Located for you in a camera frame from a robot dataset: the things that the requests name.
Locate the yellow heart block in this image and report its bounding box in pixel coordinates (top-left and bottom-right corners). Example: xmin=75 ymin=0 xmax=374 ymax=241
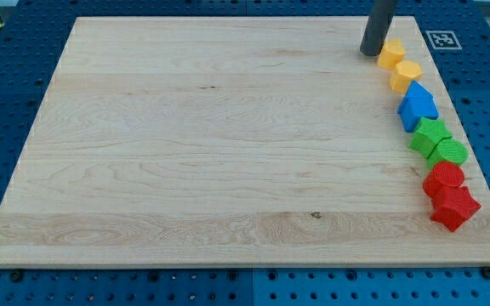
xmin=377 ymin=38 xmax=407 ymax=70

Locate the yellow hexagon block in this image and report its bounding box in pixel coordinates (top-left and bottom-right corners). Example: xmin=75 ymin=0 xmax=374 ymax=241
xmin=389 ymin=60 xmax=423 ymax=94

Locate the wooden board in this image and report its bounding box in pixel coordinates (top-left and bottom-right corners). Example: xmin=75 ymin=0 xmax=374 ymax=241
xmin=0 ymin=17 xmax=490 ymax=269

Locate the blue cube block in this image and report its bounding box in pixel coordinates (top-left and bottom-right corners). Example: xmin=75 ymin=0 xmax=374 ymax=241
xmin=397 ymin=97 xmax=439 ymax=133

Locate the blue triangle block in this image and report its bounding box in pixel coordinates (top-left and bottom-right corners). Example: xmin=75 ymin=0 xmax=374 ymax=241
xmin=404 ymin=81 xmax=433 ymax=99

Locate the green star block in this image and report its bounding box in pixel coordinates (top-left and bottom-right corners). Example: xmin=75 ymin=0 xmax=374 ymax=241
xmin=408 ymin=117 xmax=453 ymax=159

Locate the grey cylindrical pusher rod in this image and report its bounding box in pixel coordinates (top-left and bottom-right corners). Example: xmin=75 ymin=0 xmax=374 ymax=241
xmin=360 ymin=0 xmax=398 ymax=56

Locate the red cylinder block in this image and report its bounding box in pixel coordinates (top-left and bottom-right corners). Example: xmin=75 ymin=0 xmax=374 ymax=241
xmin=422 ymin=161 xmax=464 ymax=197

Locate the green cylinder block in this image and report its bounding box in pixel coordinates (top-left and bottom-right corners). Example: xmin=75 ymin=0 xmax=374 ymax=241
xmin=427 ymin=139 xmax=469 ymax=169

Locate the red star block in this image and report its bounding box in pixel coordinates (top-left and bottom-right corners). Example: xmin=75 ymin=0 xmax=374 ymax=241
xmin=430 ymin=186 xmax=481 ymax=232

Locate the white fiducial marker tag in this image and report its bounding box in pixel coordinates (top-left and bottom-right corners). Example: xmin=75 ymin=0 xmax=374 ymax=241
xmin=426 ymin=30 xmax=462 ymax=50

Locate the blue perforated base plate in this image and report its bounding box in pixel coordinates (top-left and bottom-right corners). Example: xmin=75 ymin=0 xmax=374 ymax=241
xmin=0 ymin=1 xmax=490 ymax=305

